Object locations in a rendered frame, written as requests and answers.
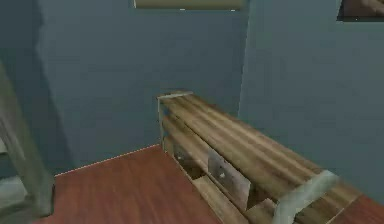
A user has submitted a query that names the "grey-green door frame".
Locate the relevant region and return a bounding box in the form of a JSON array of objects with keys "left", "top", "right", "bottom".
[{"left": 0, "top": 59, "right": 56, "bottom": 224}]

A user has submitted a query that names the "dark framed brown picture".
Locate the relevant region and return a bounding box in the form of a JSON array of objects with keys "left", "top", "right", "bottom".
[{"left": 336, "top": 0, "right": 384, "bottom": 23}]

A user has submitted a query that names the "wooden slatted shelf unit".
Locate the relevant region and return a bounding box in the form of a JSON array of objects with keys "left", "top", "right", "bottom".
[{"left": 156, "top": 90, "right": 384, "bottom": 224}]

